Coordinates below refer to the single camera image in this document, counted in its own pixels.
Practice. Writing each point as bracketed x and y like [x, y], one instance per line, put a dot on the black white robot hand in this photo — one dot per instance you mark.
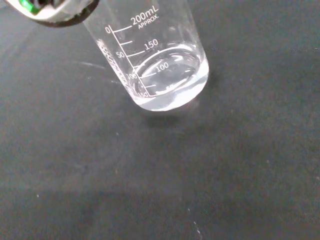
[57, 15]

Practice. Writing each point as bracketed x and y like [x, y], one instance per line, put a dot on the black bench cloth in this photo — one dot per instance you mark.
[175, 175]

